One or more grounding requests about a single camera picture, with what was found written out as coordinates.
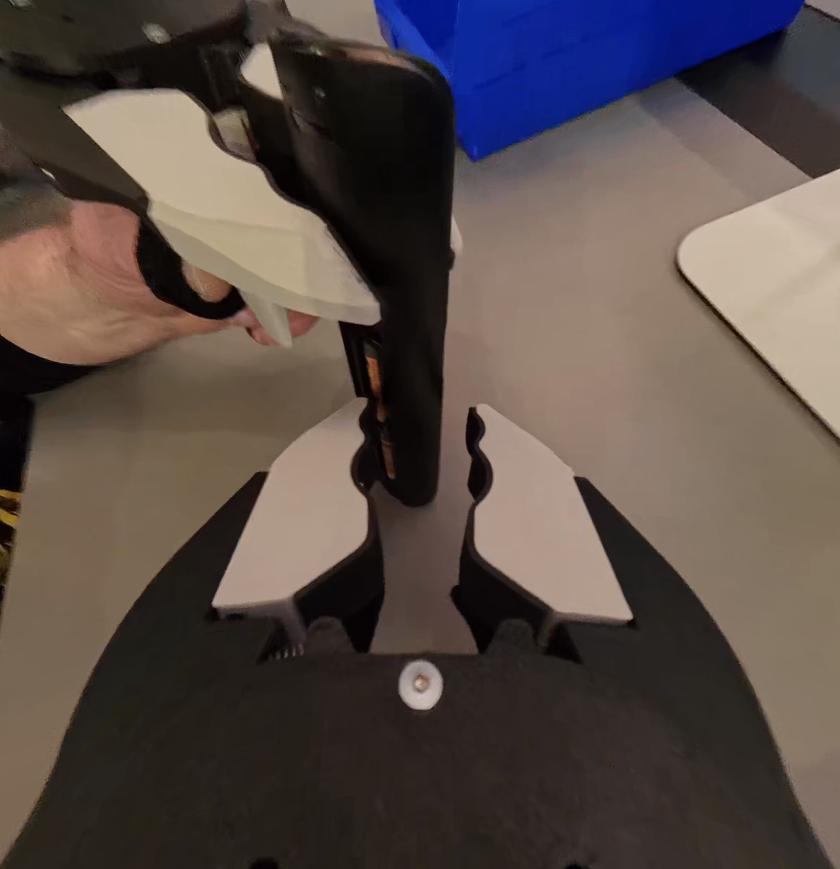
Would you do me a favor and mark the person's left forearm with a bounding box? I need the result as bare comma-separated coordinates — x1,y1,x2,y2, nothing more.
0,320,98,435

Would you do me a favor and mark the person's left hand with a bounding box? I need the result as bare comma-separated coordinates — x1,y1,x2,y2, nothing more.
0,199,320,368

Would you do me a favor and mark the white metal document stand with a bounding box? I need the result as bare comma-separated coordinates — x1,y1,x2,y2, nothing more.
677,163,840,456

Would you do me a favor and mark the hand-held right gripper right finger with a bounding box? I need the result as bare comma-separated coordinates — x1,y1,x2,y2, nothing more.
451,404,634,655

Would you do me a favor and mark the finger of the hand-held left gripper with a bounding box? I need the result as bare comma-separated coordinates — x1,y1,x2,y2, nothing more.
238,42,465,253
61,87,383,327

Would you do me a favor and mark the black remote control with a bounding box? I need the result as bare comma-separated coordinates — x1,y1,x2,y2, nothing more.
240,30,458,509

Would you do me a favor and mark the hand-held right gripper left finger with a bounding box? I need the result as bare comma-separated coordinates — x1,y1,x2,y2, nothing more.
211,397,387,654

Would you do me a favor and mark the blue plastic bin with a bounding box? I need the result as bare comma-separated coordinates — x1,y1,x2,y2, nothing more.
374,0,806,162

